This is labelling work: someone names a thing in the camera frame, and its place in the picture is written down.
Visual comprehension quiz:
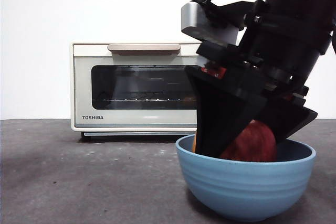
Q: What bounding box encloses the red yellow apple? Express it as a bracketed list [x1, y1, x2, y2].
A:
[193, 119, 277, 163]

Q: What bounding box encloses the blue ribbed bowl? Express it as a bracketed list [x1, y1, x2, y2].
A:
[175, 134, 317, 222]

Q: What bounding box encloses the oven door with brown handle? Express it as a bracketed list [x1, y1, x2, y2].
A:
[72, 43, 203, 128]

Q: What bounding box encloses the cream Toshiba toaster oven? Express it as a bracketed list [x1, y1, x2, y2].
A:
[69, 40, 204, 142]

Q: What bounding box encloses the metal wire oven rack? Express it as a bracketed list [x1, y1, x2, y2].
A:
[92, 97, 197, 103]

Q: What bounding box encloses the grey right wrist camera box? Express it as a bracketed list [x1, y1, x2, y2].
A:
[180, 1, 239, 45]

